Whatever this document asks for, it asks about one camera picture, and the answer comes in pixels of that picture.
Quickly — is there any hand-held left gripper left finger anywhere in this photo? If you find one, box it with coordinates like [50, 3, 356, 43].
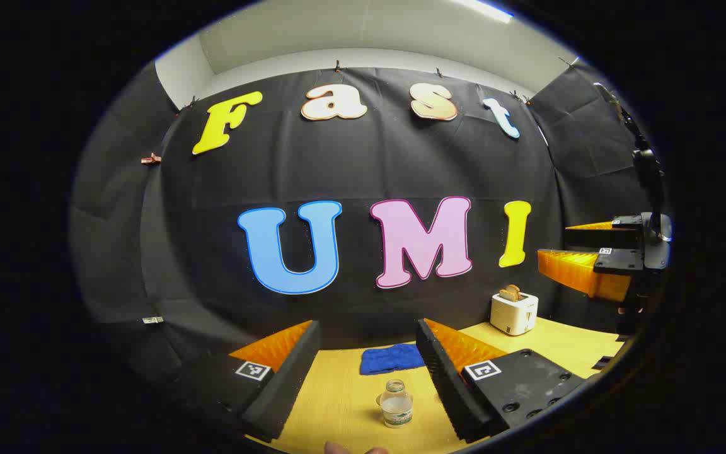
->
[177, 320, 323, 443]

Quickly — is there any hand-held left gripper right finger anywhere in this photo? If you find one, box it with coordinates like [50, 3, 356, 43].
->
[416, 318, 587, 444]

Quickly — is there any clear plastic water bottle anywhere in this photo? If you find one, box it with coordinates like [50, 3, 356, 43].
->
[376, 379, 414, 429]

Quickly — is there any blue towel cloth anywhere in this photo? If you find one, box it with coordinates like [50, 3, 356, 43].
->
[360, 344, 427, 376]

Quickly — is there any white toaster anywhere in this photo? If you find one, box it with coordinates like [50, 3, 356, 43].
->
[490, 291, 539, 336]

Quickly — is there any black backdrop cloth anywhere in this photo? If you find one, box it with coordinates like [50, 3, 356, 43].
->
[70, 60, 660, 392]

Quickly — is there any ceiling light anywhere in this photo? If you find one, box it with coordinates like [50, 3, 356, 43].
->
[451, 0, 514, 24]

